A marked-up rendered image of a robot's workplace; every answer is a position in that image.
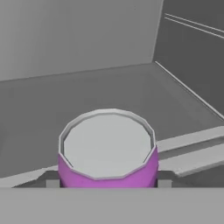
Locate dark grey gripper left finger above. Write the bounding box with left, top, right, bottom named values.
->
left=13, top=170, right=61, bottom=189

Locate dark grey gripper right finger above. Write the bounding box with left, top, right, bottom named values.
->
left=157, top=170, right=203, bottom=189

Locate purple soda can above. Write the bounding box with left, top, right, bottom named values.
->
left=57, top=108, right=159, bottom=189

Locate grey fridge shelf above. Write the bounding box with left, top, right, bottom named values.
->
left=0, top=61, right=224, bottom=189

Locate grey fridge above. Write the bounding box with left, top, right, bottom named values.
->
left=0, top=0, right=224, bottom=189

